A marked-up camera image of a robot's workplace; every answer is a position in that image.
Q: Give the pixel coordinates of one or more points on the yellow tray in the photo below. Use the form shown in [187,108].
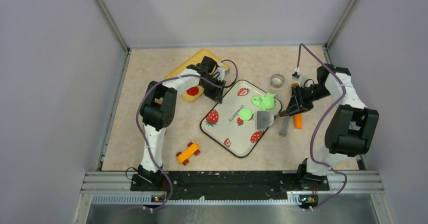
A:
[192,61]

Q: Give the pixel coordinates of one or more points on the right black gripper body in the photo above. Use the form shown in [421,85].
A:
[308,95]

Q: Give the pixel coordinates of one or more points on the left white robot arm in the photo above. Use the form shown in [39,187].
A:
[158,107]

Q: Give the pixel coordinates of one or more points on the green dough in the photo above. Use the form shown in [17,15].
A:
[264,103]

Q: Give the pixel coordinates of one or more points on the white strawberry tray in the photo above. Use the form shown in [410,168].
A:
[223,125]

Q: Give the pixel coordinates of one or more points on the yellow toy car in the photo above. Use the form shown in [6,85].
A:
[193,149]

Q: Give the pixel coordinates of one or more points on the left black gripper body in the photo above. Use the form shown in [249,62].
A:
[211,90]

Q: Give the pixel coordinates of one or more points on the grey plastic tool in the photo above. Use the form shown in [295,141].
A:
[284,129]

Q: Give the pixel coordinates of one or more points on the metal ring cutter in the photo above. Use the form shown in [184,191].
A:
[277,81]

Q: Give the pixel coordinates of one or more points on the red dough disc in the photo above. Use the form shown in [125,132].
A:
[193,91]

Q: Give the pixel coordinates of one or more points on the round green dough wrapper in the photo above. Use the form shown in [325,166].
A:
[245,114]

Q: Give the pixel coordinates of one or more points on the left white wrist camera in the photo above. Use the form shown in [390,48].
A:
[221,72]

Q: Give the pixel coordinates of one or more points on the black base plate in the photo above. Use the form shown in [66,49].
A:
[228,185]

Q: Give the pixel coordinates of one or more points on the metal scraper brown handle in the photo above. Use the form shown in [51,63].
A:
[265,119]

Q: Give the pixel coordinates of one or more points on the aluminium frame rail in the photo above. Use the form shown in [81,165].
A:
[331,198]

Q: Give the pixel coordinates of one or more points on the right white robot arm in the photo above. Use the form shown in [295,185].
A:
[350,131]

